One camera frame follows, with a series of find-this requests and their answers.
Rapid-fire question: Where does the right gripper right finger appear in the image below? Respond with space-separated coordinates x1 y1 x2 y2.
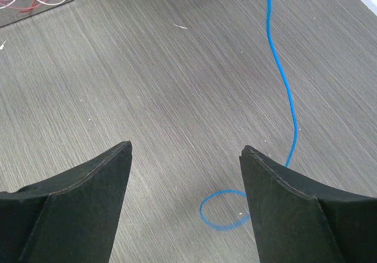
240 146 376 263

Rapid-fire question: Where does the blue cable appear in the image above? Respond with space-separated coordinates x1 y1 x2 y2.
199 0 299 231

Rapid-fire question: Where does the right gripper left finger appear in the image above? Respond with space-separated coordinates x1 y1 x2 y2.
1 142 132 263

